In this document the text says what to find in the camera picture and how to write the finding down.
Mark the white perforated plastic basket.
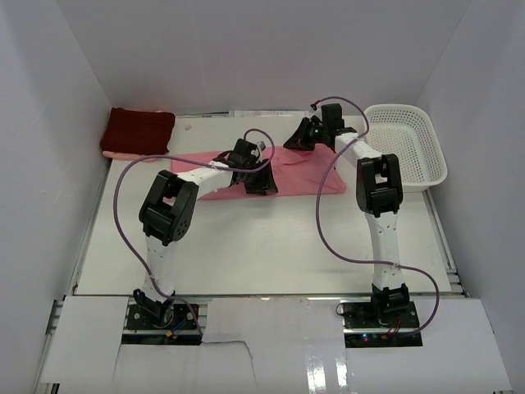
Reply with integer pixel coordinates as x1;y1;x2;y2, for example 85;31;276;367
365;104;448;193

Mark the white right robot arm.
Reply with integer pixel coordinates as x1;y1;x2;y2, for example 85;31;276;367
284;100;409;324

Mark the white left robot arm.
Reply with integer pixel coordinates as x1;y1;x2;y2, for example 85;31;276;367
134;139;278;327

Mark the white paper strip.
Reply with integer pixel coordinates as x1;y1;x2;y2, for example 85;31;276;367
229;110;309;117

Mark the folded dark red t-shirt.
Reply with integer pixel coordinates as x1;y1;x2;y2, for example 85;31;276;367
100;108;176;155

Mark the folded light pink t-shirt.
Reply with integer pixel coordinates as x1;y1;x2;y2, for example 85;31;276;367
102;150;157;163

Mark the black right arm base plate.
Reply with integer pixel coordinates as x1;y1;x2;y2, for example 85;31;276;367
336;301;423;349

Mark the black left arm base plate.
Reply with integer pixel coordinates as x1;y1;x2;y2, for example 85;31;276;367
121;304;202;346

